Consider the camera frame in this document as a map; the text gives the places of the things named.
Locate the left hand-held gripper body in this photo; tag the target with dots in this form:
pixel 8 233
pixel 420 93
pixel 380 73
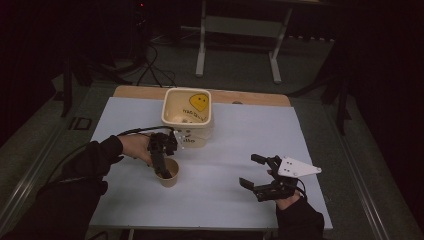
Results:
pixel 161 143

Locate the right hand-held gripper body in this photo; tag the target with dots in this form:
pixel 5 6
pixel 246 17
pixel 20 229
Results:
pixel 295 168

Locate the brown paper cup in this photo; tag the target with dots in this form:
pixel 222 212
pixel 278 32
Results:
pixel 171 178

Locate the person's left hand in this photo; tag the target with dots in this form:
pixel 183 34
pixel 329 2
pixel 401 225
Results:
pixel 135 146

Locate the person's right hand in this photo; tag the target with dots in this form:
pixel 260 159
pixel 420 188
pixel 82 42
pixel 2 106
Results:
pixel 288 201

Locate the cream bucket with yellow face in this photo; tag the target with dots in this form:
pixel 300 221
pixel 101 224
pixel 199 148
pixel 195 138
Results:
pixel 186 110

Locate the wooden table board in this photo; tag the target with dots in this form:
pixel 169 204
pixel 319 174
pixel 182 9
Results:
pixel 140 91

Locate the black stand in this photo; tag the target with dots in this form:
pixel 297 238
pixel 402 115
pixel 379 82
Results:
pixel 70 80
pixel 336 90

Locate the dark device with red light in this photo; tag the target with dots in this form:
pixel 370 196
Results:
pixel 140 20

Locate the black rectangular floor frame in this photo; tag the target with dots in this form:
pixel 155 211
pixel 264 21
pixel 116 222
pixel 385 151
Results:
pixel 80 123

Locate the white metal table frame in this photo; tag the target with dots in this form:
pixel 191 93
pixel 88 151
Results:
pixel 243 26

